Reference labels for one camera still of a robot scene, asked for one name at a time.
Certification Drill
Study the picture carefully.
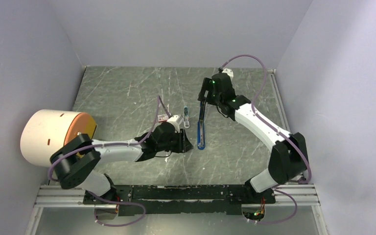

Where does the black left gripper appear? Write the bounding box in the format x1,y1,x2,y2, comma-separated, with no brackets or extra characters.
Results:
157,128,193,153

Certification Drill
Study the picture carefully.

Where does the white red staple box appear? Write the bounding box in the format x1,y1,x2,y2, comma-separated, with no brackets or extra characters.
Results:
157,114,170,122

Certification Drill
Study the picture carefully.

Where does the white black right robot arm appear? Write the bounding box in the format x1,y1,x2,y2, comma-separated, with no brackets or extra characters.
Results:
198,71,309,203

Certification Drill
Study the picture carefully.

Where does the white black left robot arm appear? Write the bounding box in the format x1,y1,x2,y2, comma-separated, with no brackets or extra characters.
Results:
49,122,193,204

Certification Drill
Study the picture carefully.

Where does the small white stapler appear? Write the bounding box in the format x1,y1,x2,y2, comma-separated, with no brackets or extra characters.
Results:
184,106,190,129

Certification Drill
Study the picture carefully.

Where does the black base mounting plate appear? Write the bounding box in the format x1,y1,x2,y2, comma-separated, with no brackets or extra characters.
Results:
83,184,276,217

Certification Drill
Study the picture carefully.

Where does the white orange cylinder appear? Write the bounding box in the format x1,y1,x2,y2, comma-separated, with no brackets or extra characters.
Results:
20,109,97,167

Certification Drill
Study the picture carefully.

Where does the aluminium rail frame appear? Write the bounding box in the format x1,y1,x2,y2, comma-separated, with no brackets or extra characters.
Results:
25,70,329,235

